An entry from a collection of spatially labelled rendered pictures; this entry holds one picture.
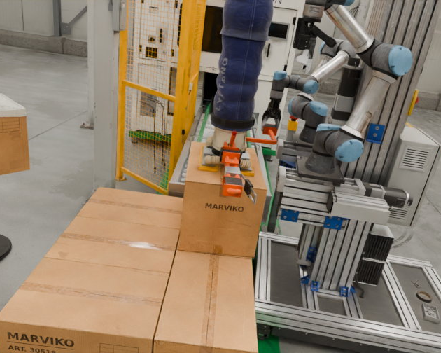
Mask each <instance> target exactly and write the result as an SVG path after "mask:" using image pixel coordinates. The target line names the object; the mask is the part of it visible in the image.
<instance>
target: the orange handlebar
mask: <svg viewBox="0 0 441 353"><path fill-rule="evenodd" d="M268 133H269V136H270V138H271V140H268V139H259V138H253V137H246V141H249V142H255V143H261V144H272V145H275V144H277V139H276V137H275V136H274V133H273V131H272V130H269V131H268ZM231 164H233V165H231ZM238 164H239V160H238V159H237V158H236V157H234V158H233V159H229V157H228V156H225V164H224V167H225V166H229V167H239V166H238ZM227 192H228V193H229V194H232V195H239V194H240V193H241V192H242V191H241V190H240V189H232V188H229V189H227Z"/></svg>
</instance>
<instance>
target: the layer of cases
mask: <svg viewBox="0 0 441 353"><path fill-rule="evenodd" d="M182 209H183V198H178V197H173V196H167V195H157V194H151V193H141V192H136V191H126V190H120V189H114V188H104V187H98V189H97V190H96V191H95V193H94V194H93V195H92V197H91V198H90V199H89V200H88V202H87V203H86V204H85V206H84V207H83V208H82V209H81V210H80V211H79V213H78V214H77V216H76V217H75V218H74V220H73V221H72V222H71V223H70V224H69V226H68V227H67V228H66V230H65V231H64V232H63V233H62V234H61V236H60V237H59V238H58V240H57V241H56V242H55V243H54V245H53V246H52V247H51V248H50V250H49V251H48V253H47V254H46V255H45V256H44V258H43V259H42V260H41V261H40V263H39V264H38V265H37V266H36V267H35V268H34V270H33V271H32V273H31V274H30V275H29V276H28V278H27V279H26V280H25V281H24V283H23V284H22V285H21V287H20V288H19V289H18V290H17V291H16V293H15V294H14V295H13V297H12V298H11V299H10V300H9V302H8V303H7V304H6V306H5V307H4V308H3V310H2V311H0V353H258V340H257V329H256V309H255V298H254V287H253V266H252V257H244V256H230V255H222V254H208V253H200V252H193V251H179V236H180V229H181V216H182Z"/></svg>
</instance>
